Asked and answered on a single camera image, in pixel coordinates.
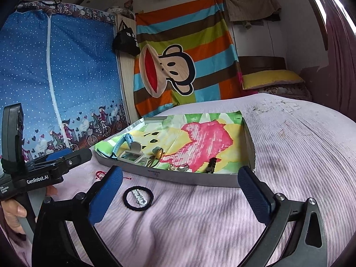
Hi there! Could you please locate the light wooden board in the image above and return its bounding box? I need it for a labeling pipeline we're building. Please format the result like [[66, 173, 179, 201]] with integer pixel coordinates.
[[116, 14, 140, 124]]

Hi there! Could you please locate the window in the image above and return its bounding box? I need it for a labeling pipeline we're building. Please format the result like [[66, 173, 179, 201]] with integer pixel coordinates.
[[302, 0, 356, 39]]

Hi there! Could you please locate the floral folded blanket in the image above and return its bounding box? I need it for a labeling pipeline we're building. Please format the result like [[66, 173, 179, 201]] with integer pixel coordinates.
[[257, 83, 312, 101]]

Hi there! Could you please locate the dark brown headboard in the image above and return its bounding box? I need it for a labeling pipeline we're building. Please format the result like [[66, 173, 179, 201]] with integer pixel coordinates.
[[239, 56, 287, 75]]

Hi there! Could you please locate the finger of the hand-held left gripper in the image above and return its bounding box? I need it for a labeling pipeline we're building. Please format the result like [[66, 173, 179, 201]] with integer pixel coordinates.
[[26, 148, 93, 176], [44, 148, 73, 162]]

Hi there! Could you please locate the grey cardboard box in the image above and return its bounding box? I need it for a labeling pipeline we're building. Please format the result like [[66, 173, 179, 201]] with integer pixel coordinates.
[[93, 111, 256, 188]]

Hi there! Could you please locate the brown hanging cloth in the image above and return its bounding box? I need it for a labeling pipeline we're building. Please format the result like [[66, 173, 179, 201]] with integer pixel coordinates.
[[224, 0, 282, 30]]

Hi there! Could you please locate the light blue wrist watch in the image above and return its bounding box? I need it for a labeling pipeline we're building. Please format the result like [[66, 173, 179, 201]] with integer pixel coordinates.
[[96, 133, 134, 160]]

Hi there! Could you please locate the pink striped bedsheet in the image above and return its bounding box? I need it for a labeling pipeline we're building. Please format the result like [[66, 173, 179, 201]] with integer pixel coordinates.
[[0, 93, 356, 267]]

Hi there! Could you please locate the black hanging bag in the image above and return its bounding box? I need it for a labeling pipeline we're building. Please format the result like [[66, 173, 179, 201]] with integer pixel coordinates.
[[112, 21, 141, 56]]

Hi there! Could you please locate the colourful cartoon cloth lining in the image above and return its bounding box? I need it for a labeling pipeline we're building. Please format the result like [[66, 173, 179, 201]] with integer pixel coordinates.
[[95, 111, 252, 174]]

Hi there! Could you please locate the blue dotted fabric wardrobe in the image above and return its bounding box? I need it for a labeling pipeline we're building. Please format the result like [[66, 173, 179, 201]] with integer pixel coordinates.
[[0, 1, 132, 173]]

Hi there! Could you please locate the clear plastic bag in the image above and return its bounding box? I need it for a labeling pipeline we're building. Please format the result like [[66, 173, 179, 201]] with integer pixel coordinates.
[[107, 6, 136, 17]]

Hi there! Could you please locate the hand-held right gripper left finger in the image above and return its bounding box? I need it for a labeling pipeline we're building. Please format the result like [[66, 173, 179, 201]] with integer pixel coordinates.
[[31, 165, 123, 267]]

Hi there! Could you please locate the person's left hand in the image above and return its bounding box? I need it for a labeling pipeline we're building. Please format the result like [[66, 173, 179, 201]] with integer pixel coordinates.
[[0, 186, 58, 235]]

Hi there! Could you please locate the black hair tie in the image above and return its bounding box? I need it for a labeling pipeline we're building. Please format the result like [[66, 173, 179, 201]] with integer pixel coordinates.
[[123, 186, 154, 209]]

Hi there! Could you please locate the maroon curtain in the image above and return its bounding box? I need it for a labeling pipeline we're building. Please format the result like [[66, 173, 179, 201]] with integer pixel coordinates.
[[323, 0, 356, 123]]

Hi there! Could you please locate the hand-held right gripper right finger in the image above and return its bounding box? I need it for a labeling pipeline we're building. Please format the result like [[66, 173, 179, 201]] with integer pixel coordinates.
[[238, 166, 330, 267]]

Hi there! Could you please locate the striped monkey print cloth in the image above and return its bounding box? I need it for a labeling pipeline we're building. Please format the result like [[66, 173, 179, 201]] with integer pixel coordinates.
[[133, 0, 243, 118]]

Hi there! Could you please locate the yellow pillow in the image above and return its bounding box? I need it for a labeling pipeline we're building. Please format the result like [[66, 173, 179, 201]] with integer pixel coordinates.
[[241, 69, 305, 90]]

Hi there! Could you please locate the white beaded hair clip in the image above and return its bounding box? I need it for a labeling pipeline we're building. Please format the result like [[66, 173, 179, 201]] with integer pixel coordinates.
[[132, 189, 148, 205]]

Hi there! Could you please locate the black hair clip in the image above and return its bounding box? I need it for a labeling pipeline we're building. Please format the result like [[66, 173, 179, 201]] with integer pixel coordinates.
[[206, 157, 220, 174]]

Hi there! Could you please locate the brown beaded hair tie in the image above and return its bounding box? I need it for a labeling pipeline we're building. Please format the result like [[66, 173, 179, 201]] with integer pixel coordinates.
[[145, 146, 168, 168]]

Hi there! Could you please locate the red string bracelet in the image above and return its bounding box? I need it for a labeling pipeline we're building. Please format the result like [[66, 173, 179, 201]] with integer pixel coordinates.
[[95, 170, 131, 183]]

